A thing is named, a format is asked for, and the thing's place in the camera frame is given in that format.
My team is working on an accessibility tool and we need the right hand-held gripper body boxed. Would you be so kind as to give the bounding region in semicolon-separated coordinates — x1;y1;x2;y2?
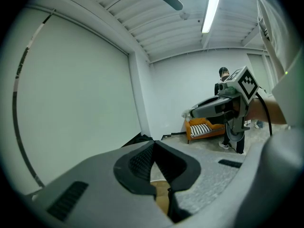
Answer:
217;66;260;143

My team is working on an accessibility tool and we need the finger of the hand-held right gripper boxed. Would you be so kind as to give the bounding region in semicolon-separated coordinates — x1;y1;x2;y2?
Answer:
190;97;239;119
193;95;230;108

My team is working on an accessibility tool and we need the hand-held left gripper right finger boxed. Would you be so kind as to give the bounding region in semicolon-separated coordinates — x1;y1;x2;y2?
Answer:
154;140;247;223

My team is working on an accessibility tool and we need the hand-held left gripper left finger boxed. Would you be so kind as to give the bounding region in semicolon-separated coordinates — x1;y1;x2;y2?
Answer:
29;140;175;228

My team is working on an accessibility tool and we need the person's right forearm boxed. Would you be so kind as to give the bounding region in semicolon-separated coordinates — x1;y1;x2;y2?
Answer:
247;95;287;125

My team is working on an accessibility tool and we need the orange sofa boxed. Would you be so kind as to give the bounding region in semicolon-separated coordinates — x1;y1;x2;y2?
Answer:
184;117;227;144

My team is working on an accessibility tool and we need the black-and-white striped cushion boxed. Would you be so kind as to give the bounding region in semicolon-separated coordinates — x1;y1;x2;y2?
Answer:
189;123;213;138

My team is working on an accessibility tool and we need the round wooden table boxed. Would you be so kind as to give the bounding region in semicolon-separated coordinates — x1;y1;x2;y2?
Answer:
150;180;171;216

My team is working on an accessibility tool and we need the person's beige shirt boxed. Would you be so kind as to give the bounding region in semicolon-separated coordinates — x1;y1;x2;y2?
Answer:
253;0;303;81

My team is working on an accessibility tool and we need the ceiling strip light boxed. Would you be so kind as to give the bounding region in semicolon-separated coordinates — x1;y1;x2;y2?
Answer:
200;0;223;34

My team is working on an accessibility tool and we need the white roller blind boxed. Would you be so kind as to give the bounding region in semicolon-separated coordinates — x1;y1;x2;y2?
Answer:
2;7;56;196
15;13;143;189

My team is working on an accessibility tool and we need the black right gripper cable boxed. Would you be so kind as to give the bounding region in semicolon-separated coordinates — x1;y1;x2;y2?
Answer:
254;92;273;136

